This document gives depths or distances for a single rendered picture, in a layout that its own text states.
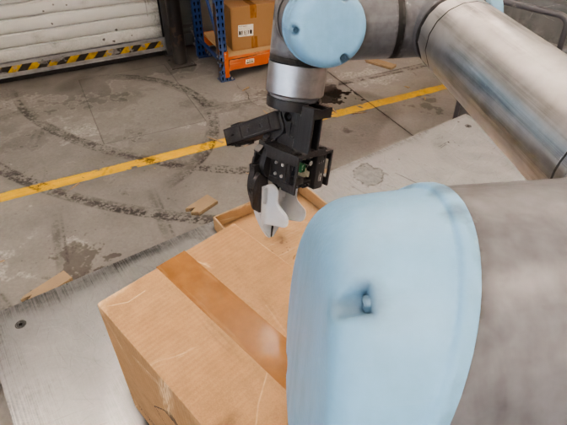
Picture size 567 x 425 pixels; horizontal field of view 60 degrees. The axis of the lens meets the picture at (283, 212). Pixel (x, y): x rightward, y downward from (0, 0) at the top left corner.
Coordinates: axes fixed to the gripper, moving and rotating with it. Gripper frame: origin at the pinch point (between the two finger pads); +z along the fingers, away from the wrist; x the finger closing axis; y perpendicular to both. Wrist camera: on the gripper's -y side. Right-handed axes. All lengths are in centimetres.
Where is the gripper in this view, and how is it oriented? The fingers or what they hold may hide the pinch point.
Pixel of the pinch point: (267, 227)
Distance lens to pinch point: 73.5
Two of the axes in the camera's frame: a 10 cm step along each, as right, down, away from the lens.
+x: 6.9, -2.3, 6.9
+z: -1.2, 9.0, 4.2
